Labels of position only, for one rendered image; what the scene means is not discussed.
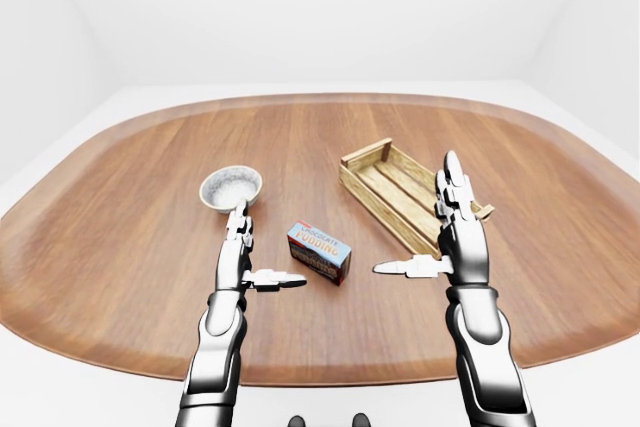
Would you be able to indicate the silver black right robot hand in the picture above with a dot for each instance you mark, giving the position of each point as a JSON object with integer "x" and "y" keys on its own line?
{"x": 462, "y": 252}

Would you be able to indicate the speckled grey bowl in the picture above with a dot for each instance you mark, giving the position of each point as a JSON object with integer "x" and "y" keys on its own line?
{"x": 231, "y": 188}

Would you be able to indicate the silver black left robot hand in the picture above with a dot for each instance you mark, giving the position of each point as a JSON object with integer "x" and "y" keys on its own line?
{"x": 231, "y": 262}

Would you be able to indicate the wooden slat tray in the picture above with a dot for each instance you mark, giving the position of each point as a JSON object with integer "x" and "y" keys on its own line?
{"x": 395, "y": 192}

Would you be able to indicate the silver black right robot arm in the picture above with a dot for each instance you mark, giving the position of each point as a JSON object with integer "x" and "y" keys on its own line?
{"x": 487, "y": 357}

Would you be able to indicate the small dark rounded shape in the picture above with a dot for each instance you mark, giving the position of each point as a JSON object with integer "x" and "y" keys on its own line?
{"x": 361, "y": 420}
{"x": 296, "y": 421}

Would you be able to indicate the chocolate pudding box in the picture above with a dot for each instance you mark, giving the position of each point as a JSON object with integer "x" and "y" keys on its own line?
{"x": 320, "y": 253}

